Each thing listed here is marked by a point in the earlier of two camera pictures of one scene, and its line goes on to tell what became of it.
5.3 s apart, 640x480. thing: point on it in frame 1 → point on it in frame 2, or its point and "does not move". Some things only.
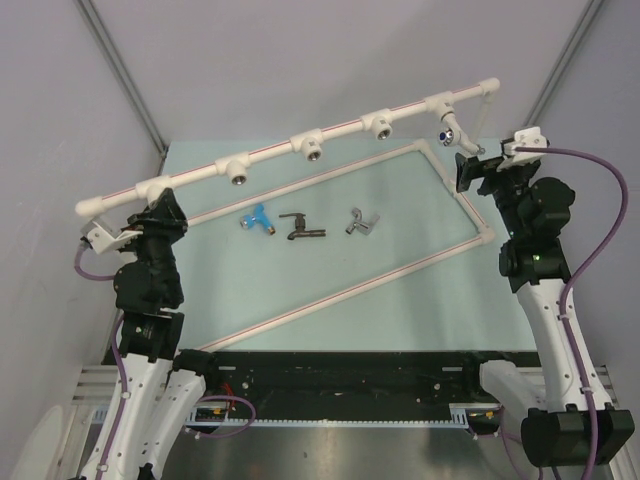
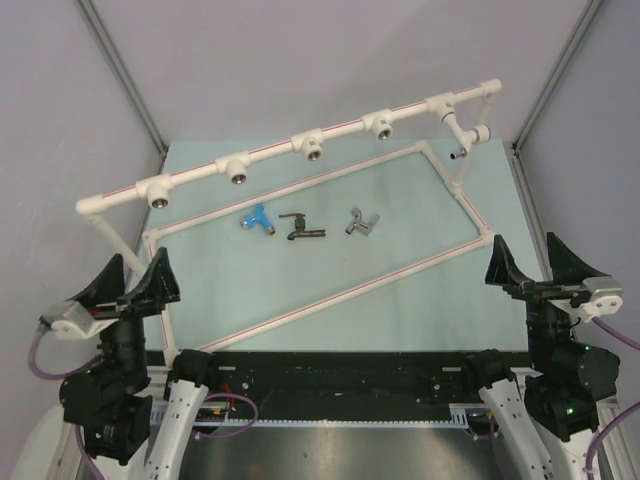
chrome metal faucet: x=364 y=227 does not move
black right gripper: x=484 y=169 → x=565 y=268
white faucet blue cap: x=452 y=135 → x=479 y=134
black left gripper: x=163 y=217 → x=158 y=286
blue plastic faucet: x=248 y=221 does not move
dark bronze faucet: x=300 y=230 does not move
